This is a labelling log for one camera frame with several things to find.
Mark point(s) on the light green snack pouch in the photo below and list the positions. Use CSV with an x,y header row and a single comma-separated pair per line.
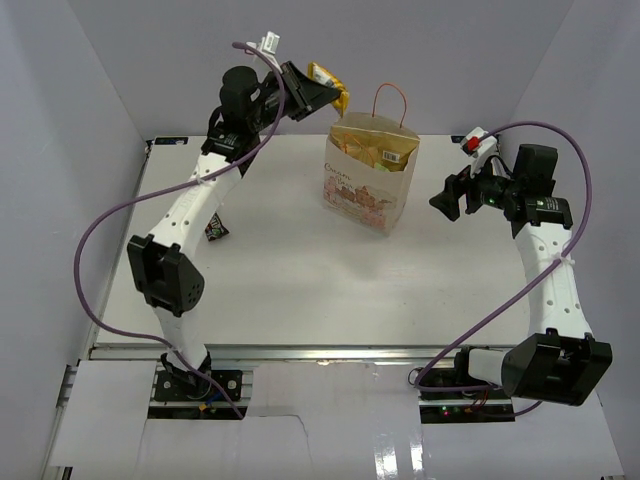
x,y
384,166

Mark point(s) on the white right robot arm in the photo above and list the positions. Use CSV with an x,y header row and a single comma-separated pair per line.
x,y
560,361

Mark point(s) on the cream paper gift bag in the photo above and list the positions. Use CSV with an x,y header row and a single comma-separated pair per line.
x,y
367,196

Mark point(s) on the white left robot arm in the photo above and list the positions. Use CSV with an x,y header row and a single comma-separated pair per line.
x,y
162,262

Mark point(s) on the aluminium front rail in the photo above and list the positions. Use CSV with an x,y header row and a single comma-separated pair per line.
x,y
260,353

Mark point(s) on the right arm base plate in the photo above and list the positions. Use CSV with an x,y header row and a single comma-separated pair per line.
x,y
457,398

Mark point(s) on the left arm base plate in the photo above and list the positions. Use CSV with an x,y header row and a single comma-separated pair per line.
x,y
176,384

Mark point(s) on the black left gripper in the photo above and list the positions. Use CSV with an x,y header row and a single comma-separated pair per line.
x,y
312,93

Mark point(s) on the yellow snack bar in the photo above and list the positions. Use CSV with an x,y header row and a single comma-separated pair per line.
x,y
323,76

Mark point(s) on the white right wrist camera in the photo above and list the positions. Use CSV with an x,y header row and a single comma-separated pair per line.
x,y
478,145

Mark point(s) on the brown m&m's candy pack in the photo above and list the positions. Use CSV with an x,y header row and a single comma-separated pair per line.
x,y
215,229

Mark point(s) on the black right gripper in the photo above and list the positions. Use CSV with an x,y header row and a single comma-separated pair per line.
x,y
448,201

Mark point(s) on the brown potato chips bag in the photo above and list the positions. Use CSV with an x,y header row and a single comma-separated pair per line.
x,y
374,145

